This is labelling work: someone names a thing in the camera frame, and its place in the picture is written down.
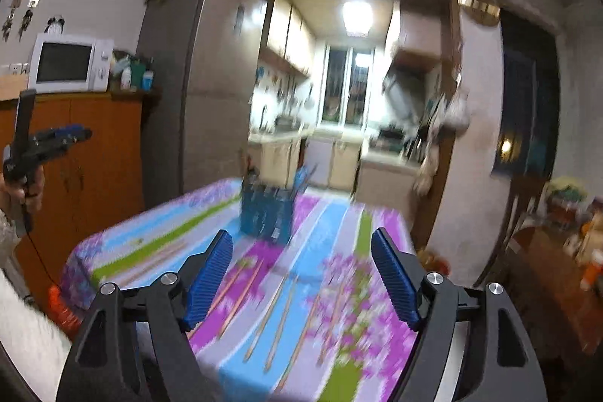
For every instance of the group of wooden chopsticks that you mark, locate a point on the group of wooden chopsticks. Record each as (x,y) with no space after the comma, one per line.
(278,312)

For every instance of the dark blue window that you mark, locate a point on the dark blue window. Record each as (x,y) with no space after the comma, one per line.
(525,100)

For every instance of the orange white bottle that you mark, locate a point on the orange white bottle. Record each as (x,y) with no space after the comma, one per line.
(592,276)

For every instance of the hanging plastic bags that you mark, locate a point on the hanging plastic bags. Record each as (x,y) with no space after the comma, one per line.
(438,147)

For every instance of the beige wall cabinet over hood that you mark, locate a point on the beige wall cabinet over hood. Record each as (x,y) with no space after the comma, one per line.
(414,32)

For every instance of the steel range hood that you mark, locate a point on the steel range hood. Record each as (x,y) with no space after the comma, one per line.
(400,96)

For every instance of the blue cup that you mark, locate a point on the blue cup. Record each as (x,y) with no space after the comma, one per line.
(148,81)

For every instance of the orange wooden cabinet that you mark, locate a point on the orange wooden cabinet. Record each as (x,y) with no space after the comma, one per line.
(103,157)

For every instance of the black gas stove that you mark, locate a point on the black gas stove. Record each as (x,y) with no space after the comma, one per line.
(390,134)

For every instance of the white microwave oven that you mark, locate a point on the white microwave oven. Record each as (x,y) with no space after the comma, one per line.
(70,63)

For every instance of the floral striped tablecloth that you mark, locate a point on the floral striped tablecloth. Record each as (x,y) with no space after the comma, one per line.
(301,336)

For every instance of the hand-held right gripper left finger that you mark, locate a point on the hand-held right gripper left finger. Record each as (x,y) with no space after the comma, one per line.
(209,284)

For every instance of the dark wooden side table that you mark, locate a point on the dark wooden side table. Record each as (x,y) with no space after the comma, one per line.
(556,279)

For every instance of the round gold wall clock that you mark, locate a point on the round gold wall clock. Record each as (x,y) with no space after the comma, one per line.
(479,4)

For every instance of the person's left forearm white sleeve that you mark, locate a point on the person's left forearm white sleeve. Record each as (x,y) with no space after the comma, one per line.
(26,326)

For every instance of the beige stove counter cabinets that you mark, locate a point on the beige stove counter cabinets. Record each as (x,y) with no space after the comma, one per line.
(386,176)

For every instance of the white wall socket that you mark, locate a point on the white wall socket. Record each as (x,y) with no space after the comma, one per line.
(16,69)

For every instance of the green container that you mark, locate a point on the green container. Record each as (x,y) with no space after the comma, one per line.
(136,74)

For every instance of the kitchen ceiling light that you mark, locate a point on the kitchen ceiling light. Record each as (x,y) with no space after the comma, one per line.
(357,18)

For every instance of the hanging key bunch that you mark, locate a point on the hanging key bunch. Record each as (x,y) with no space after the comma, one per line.
(29,16)
(10,18)

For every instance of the bunch of flowers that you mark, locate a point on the bunch of flowers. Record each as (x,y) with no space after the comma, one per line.
(567,192)

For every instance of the metal utensil holder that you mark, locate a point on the metal utensil holder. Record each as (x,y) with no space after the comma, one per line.
(268,213)

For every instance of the dark wooden chair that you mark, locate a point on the dark wooden chair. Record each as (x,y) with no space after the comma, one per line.
(513,223)

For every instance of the beige sink counter cabinets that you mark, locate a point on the beige sink counter cabinets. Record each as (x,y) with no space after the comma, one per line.
(275,157)

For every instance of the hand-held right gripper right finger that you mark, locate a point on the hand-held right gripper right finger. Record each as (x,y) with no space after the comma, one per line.
(395,284)

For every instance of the beige long wall cabinets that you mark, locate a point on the beige long wall cabinets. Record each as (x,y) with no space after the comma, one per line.
(289,34)

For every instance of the brown wooden door frame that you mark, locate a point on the brown wooden door frame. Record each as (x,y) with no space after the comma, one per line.
(450,67)

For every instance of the small alarm clock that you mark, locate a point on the small alarm clock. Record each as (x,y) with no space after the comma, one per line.
(55,25)

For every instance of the beige cabinets under window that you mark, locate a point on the beige cabinets under window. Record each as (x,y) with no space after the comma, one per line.
(332,162)

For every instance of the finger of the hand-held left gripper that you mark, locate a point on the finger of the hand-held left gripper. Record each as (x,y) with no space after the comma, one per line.
(66,138)

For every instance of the grey refrigerator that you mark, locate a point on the grey refrigerator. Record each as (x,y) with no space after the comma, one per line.
(207,100)

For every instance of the kitchen window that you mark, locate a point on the kitchen window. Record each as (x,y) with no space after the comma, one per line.
(348,86)

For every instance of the person's left hand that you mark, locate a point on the person's left hand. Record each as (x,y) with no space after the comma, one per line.
(34,195)

